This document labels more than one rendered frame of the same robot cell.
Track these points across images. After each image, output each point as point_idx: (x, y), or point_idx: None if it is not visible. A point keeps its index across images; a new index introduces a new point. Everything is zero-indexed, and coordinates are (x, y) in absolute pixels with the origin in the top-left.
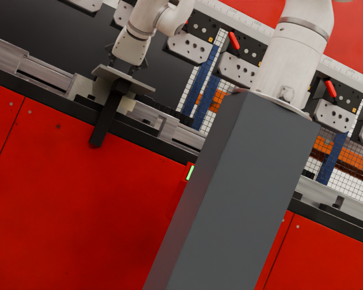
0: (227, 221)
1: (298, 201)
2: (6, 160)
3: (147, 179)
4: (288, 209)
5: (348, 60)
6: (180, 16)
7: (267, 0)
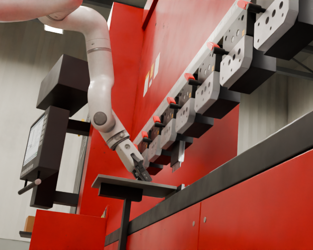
0: None
1: (201, 179)
2: None
3: None
4: (196, 202)
5: None
6: (89, 111)
7: (209, 16)
